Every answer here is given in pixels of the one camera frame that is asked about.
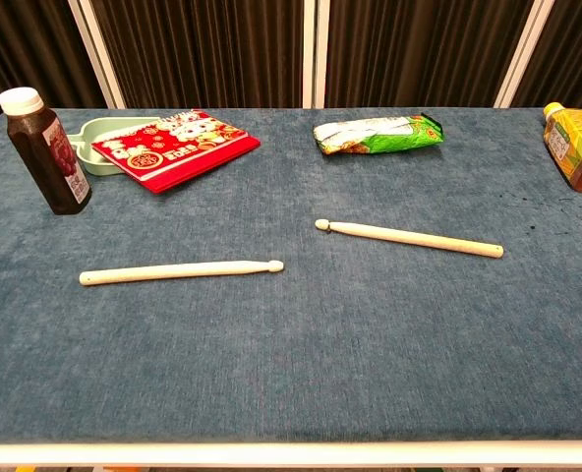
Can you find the wooden drumstick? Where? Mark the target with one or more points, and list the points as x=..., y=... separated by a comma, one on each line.
x=419, y=238
x=173, y=271

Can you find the blue fabric table cover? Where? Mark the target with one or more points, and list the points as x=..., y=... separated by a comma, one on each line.
x=291, y=354

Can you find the green white snack packet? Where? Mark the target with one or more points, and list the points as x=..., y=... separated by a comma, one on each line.
x=379, y=135

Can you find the red cartoon spiral notebook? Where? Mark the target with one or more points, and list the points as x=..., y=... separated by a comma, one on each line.
x=183, y=147

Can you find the dark pleated screen panel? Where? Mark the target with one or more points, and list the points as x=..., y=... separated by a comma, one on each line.
x=419, y=49
x=25, y=44
x=576, y=49
x=197, y=49

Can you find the mint green plastic dustpan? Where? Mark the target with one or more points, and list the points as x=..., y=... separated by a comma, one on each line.
x=99, y=130

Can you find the dark juice bottle white cap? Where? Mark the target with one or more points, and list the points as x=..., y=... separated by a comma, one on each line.
x=45, y=157

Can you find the yellow label tea bottle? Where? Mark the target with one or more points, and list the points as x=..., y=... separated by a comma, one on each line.
x=576, y=142

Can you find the white table frame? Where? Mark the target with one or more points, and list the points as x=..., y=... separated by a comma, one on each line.
x=291, y=454

